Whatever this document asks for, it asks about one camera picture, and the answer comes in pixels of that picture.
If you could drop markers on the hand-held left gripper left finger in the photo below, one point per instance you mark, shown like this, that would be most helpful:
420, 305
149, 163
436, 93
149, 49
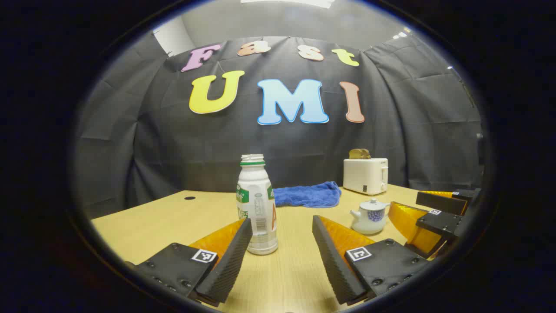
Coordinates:
230, 261

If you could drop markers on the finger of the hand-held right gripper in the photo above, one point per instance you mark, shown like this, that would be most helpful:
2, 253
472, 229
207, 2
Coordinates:
441, 224
441, 203

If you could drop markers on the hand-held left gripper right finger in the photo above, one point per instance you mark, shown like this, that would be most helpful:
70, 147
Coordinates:
332, 261

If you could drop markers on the white blue-patterned teacup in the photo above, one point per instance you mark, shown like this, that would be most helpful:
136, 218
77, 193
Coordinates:
369, 222

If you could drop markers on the white water bottle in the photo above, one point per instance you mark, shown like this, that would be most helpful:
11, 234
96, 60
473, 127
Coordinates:
256, 204

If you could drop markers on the blue towel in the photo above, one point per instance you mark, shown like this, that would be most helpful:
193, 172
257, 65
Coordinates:
308, 195

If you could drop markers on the white toaster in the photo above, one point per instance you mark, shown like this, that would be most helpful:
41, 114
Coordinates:
362, 176

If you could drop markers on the brown toast slice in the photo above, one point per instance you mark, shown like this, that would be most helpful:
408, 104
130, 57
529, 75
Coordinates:
366, 154
355, 154

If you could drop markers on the black backdrop cloth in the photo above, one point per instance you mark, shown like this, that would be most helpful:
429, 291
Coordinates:
173, 152

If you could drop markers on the white ceiling light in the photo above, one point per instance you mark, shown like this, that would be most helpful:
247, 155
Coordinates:
286, 2

